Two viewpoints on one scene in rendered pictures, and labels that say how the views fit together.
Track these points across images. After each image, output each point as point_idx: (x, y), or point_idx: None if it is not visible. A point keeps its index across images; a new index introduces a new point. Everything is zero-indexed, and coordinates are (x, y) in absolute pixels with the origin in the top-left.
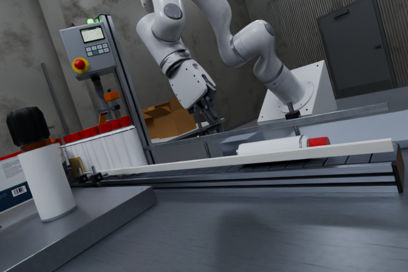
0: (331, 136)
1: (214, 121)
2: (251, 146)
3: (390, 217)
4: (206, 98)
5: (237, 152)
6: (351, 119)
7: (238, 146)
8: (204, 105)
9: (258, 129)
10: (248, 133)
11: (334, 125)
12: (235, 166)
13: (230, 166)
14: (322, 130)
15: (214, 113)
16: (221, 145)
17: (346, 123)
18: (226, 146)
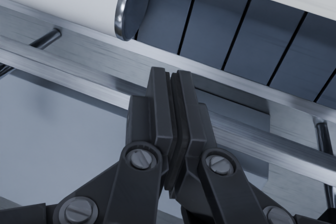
0: (31, 138)
1: (151, 76)
2: None
3: None
4: (76, 215)
5: None
6: (26, 203)
7: (119, 2)
8: (150, 171)
9: (34, 53)
10: (86, 66)
11: (48, 199)
12: None
13: None
14: (62, 187)
15: (129, 120)
16: (261, 169)
17: (28, 191)
18: (242, 157)
